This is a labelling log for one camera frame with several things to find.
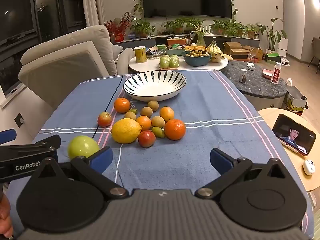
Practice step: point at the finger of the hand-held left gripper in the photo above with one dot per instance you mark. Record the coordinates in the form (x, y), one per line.
(7, 137)
(47, 142)

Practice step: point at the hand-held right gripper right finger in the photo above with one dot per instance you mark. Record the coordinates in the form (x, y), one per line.
(220, 158)

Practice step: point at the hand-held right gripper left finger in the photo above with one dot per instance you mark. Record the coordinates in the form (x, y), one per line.
(103, 156)

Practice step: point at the large green apple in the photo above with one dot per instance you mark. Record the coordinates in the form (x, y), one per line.
(82, 146)

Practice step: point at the yellow lemon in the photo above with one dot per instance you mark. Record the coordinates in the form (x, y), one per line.
(126, 131)

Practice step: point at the small red apple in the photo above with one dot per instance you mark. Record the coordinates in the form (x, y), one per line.
(104, 119)

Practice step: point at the red tomato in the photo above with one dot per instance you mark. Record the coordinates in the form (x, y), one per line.
(146, 138)

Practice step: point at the brown kiwi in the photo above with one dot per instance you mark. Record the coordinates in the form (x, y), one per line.
(130, 115)
(146, 112)
(153, 105)
(158, 121)

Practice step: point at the smooth orange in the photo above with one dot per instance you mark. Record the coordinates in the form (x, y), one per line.
(166, 113)
(143, 123)

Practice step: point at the small green oval fruit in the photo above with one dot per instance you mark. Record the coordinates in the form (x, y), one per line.
(132, 111)
(159, 132)

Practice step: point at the mandarin orange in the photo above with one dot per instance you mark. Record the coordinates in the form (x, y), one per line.
(175, 129)
(122, 105)

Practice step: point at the black striped white bowl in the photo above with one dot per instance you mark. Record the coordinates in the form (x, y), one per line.
(155, 87)

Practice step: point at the pile of small olive fruits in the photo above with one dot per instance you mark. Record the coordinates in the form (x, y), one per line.
(197, 53)

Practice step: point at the person's left hand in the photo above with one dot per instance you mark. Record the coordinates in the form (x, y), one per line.
(5, 220)

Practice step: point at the round wooden table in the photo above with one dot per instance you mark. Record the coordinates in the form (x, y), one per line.
(270, 142)

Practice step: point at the blue striped tablecloth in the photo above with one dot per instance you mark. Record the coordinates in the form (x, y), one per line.
(205, 105)

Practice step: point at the pink phone stand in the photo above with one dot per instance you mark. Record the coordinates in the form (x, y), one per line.
(290, 147)

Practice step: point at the beige square cushion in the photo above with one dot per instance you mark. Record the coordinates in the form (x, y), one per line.
(62, 67)

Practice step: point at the smartphone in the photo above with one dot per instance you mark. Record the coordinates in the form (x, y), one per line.
(292, 133)

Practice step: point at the dark marble table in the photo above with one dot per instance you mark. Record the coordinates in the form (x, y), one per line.
(257, 87)

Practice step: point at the small spice jar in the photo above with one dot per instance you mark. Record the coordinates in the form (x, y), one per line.
(243, 77)

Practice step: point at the white earbud case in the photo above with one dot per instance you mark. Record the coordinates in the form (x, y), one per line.
(310, 167)

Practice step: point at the printed paper bag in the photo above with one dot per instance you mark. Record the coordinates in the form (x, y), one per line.
(296, 102)

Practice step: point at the crumpled white tissue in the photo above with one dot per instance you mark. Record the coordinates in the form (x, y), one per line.
(250, 66)

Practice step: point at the pink dish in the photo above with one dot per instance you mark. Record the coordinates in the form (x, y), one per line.
(267, 73)

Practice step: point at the large teal bowl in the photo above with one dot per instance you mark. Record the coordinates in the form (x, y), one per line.
(196, 60)

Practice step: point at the round white table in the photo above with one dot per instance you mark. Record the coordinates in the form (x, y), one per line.
(150, 66)

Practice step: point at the white bottle with red label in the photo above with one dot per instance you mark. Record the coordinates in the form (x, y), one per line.
(276, 73)

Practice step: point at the bunch of bananas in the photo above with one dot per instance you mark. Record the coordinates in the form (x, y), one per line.
(215, 51)

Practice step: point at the yellow can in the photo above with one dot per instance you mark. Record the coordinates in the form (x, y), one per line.
(140, 55)

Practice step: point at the wrapped green apple pack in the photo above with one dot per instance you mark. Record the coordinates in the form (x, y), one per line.
(169, 62)

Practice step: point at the open cardboard box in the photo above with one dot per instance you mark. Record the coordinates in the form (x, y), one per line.
(236, 50)

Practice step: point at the orange plastic basket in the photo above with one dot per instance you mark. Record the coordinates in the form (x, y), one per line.
(196, 48)

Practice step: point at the green box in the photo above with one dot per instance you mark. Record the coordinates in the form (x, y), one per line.
(273, 57)

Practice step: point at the beige sofa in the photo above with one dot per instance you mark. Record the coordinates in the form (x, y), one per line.
(95, 37)

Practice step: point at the shiny snack packets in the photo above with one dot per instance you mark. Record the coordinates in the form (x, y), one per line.
(155, 52)

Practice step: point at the small teal bowl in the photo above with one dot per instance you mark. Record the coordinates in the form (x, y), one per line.
(175, 51)

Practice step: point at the white robot vacuum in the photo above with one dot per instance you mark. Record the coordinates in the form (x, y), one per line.
(285, 61)

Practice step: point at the dark window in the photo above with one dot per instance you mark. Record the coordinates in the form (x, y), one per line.
(20, 17)

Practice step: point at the glass vase with green plant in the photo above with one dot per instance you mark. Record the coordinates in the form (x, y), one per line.
(200, 40)

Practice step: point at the green lidded container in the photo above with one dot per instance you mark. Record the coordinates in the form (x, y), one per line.
(161, 47)

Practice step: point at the orange storage box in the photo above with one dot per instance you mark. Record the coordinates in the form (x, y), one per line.
(176, 41)

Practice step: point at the grey television cabinet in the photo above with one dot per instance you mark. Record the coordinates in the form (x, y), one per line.
(155, 41)

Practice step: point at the white air purifier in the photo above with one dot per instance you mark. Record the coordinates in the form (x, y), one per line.
(282, 46)

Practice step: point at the red plant in red vase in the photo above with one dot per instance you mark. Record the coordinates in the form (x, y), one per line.
(117, 27)

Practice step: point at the potted green plant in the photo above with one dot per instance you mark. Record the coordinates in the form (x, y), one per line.
(252, 31)
(226, 26)
(142, 27)
(177, 25)

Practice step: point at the tall leafy floor plant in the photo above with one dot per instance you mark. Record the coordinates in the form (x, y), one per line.
(272, 33)

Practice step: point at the grey dining chair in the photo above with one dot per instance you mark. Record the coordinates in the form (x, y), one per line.
(315, 52)

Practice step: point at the white curtain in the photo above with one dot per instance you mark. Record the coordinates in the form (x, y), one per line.
(91, 2)

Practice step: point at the hanging green vine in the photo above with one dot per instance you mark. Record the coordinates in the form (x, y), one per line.
(233, 2)
(139, 0)

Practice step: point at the black wall socket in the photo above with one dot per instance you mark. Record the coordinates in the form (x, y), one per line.
(19, 120)

